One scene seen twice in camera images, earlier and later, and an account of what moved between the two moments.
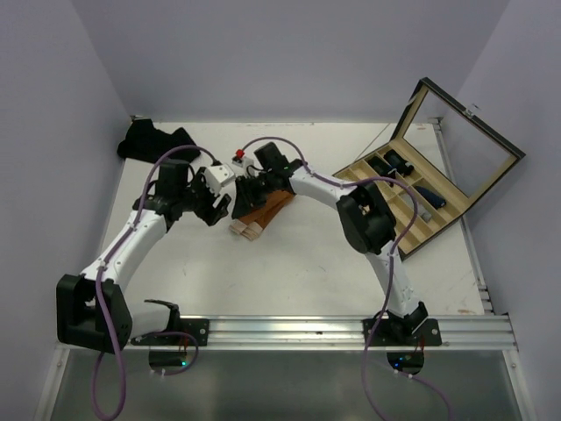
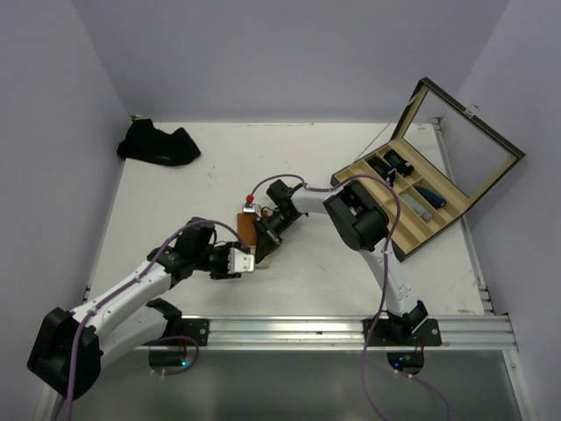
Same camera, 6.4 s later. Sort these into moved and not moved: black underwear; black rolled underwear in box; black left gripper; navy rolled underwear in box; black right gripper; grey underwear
Moved: black left gripper; black right gripper
Not moved: navy rolled underwear in box; black rolled underwear in box; black underwear; grey underwear
